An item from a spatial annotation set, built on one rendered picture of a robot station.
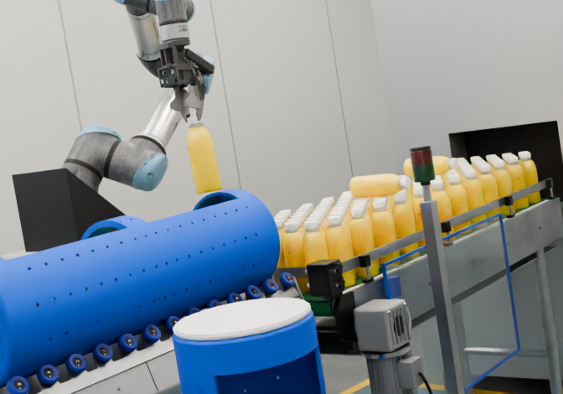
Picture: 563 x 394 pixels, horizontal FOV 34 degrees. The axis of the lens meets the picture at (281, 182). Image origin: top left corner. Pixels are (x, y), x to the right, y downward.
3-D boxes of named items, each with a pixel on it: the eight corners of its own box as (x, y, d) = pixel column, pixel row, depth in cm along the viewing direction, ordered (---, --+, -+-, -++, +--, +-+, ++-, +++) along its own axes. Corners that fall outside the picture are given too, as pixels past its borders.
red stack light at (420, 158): (407, 166, 267) (405, 152, 266) (418, 163, 272) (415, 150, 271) (426, 164, 263) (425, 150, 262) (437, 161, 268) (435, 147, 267)
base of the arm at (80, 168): (33, 185, 256) (48, 156, 261) (69, 215, 266) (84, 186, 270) (66, 183, 247) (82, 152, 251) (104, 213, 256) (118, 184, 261)
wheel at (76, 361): (62, 356, 197) (66, 351, 196) (81, 357, 200) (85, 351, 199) (66, 375, 195) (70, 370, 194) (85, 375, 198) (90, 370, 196)
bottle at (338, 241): (361, 282, 266) (351, 219, 265) (344, 288, 261) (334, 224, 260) (343, 282, 271) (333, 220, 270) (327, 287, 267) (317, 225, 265)
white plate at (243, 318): (143, 333, 181) (144, 339, 181) (252, 336, 165) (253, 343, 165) (232, 297, 203) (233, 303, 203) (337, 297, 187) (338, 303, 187)
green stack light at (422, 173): (410, 183, 267) (407, 166, 267) (420, 179, 272) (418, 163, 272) (429, 181, 263) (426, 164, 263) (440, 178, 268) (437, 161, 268)
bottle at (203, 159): (217, 189, 251) (203, 121, 250) (226, 188, 244) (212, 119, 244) (193, 194, 248) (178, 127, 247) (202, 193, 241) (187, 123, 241)
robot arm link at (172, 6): (184, -18, 245) (177, -22, 237) (192, 23, 246) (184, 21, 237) (157, -13, 246) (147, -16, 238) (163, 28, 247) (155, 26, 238)
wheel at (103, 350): (89, 346, 203) (93, 341, 202) (107, 346, 206) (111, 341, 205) (94, 364, 201) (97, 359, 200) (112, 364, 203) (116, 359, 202)
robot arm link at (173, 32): (173, 28, 247) (195, 22, 242) (176, 44, 247) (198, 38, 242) (153, 28, 241) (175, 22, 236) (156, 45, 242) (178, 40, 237)
